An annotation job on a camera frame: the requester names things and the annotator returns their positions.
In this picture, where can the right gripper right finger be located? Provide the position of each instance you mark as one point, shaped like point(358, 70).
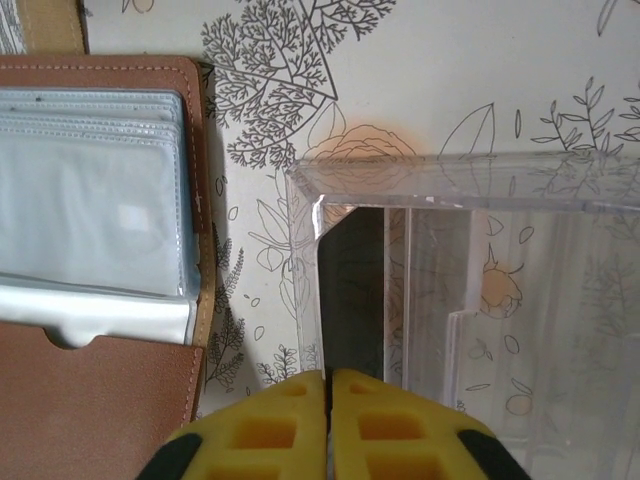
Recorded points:
point(400, 440)

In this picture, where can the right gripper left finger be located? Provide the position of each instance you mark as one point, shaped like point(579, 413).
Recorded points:
point(270, 440)

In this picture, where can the brown leather card holder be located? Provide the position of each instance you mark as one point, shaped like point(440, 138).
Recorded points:
point(100, 380)

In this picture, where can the clear acrylic box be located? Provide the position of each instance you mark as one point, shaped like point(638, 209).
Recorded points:
point(550, 300)

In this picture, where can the floral patterned table cover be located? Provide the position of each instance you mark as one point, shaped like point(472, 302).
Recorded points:
point(400, 75)

